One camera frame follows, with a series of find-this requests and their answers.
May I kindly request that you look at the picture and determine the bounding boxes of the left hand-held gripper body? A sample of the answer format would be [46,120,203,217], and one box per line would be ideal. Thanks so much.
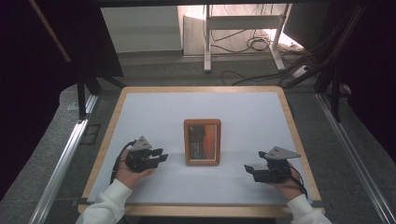
[125,135,157,173]

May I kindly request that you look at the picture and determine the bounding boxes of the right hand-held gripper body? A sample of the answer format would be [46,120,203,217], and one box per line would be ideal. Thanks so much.
[252,146,302,184]

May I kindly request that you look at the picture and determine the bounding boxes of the wooden picture frame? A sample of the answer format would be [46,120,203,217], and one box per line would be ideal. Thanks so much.
[183,119,222,167]

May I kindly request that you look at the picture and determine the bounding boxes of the person's left hand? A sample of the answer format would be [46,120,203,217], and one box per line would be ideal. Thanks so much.
[114,157,155,191]

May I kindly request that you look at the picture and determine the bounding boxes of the person's right hand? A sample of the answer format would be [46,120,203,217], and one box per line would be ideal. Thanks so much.
[268,163,304,202]

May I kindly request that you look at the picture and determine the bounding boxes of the white table mat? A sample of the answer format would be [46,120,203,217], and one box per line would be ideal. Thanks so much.
[88,91,313,205]

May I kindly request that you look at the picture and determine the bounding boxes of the dark floor vent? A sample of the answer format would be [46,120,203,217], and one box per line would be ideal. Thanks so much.
[79,123,102,146]

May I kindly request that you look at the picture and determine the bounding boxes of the wooden table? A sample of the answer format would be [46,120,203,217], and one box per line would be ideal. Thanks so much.
[78,86,326,218]

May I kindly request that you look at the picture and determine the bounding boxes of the black metal stand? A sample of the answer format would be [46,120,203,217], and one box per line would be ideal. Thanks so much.
[313,62,350,123]
[77,62,127,121]

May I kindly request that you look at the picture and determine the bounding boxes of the white power strip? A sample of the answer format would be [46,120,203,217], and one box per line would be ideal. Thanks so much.
[292,64,311,79]

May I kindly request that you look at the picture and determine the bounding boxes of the wooden pole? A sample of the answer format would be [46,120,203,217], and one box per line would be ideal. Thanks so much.
[28,0,73,63]

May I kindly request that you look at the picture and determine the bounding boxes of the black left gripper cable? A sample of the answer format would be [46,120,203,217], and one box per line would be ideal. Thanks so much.
[109,140,137,185]

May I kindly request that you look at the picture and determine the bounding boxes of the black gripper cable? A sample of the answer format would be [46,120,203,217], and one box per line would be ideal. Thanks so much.
[109,140,137,185]
[289,163,309,200]

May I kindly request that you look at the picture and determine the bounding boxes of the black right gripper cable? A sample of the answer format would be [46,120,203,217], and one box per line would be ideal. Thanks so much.
[289,163,309,200]

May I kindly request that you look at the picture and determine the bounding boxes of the aluminium floor rail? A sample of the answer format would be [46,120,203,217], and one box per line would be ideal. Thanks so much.
[315,92,396,224]
[28,94,99,224]

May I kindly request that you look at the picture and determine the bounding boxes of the black floor cables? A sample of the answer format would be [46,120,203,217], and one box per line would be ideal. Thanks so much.
[208,4,312,87]

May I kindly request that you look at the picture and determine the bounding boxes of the white metal desk frame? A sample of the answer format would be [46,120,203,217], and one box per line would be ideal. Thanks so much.
[203,3,293,74]

